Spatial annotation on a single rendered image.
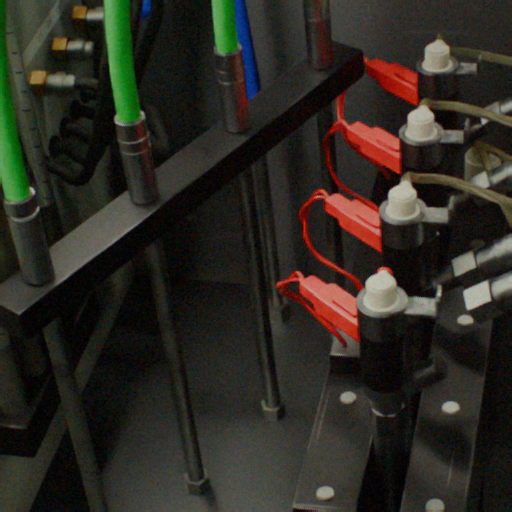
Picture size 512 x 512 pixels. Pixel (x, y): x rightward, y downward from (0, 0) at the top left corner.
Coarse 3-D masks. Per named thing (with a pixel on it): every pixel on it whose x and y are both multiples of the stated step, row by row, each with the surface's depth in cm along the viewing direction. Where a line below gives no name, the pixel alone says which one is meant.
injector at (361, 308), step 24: (360, 312) 74; (384, 312) 73; (360, 336) 75; (384, 336) 74; (408, 336) 75; (360, 360) 76; (384, 360) 75; (408, 360) 76; (432, 360) 76; (384, 384) 76; (408, 384) 76; (384, 408) 78; (384, 432) 79; (384, 456) 81; (384, 480) 82; (384, 504) 84
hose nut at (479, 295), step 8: (488, 280) 71; (472, 288) 72; (480, 288) 71; (488, 288) 71; (464, 296) 72; (472, 296) 72; (480, 296) 71; (488, 296) 71; (472, 304) 71; (480, 304) 71; (488, 304) 71; (496, 304) 71; (472, 312) 72; (480, 312) 71; (488, 312) 71; (496, 312) 71; (504, 312) 71; (480, 320) 72
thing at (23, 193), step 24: (0, 0) 66; (0, 24) 67; (0, 48) 68; (0, 72) 69; (0, 96) 70; (0, 120) 71; (0, 144) 72; (0, 168) 73; (24, 168) 74; (24, 192) 74; (24, 216) 75
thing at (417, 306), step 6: (408, 300) 74; (414, 300) 74; (420, 300) 74; (426, 300) 74; (432, 300) 74; (408, 306) 74; (414, 306) 74; (420, 306) 74; (426, 306) 73; (432, 306) 73; (402, 312) 73; (408, 312) 73; (414, 312) 73; (420, 312) 73; (426, 312) 73; (432, 312) 73; (432, 318) 73; (438, 318) 73
